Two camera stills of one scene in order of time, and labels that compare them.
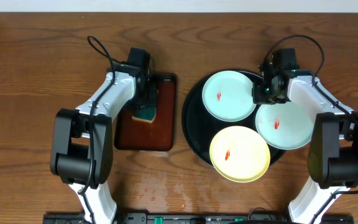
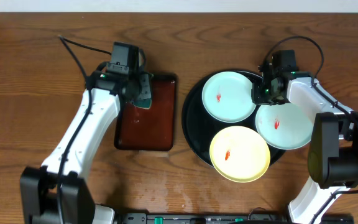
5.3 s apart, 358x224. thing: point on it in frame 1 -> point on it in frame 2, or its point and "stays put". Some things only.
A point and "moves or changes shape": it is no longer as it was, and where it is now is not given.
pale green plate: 227,96 stays put
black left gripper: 150,101 -> 143,90
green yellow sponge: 147,114 moves or changes shape
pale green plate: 284,126 stays put
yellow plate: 240,154 stays put
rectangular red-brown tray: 132,134 stays put
